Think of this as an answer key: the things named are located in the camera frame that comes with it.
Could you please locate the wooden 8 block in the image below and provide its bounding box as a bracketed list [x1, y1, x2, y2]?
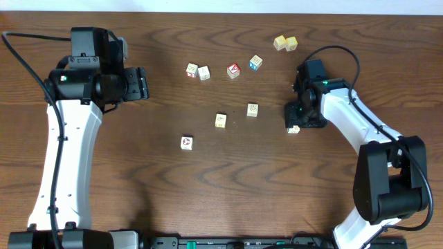
[287, 125, 300, 133]

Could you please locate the soccer ball block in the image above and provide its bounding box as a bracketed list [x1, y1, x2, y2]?
[181, 136, 193, 150]

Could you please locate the yellow-edged wooden block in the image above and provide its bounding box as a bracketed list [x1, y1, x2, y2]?
[215, 113, 227, 129]

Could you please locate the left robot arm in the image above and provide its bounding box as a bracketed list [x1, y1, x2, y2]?
[8, 27, 150, 248]

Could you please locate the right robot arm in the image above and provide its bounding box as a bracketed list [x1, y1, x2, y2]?
[284, 59, 431, 248]

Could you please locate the red 3 block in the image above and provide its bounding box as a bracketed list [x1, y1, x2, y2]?
[186, 63, 199, 78]

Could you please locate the blue J block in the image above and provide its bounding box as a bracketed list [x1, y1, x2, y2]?
[197, 66, 210, 81]

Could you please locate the blue X block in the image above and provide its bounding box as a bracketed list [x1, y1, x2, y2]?
[249, 55, 263, 71]

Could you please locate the yellow block right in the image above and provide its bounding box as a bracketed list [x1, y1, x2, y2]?
[286, 36, 298, 52]

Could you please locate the yellow block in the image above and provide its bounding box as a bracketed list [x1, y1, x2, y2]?
[273, 35, 287, 50]
[286, 36, 298, 52]

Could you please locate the yellow block left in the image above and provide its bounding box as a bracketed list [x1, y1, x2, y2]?
[273, 35, 287, 50]

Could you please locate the red A block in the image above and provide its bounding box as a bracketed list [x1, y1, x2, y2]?
[227, 63, 241, 79]

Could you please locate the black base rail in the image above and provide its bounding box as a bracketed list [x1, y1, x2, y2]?
[138, 236, 409, 249]

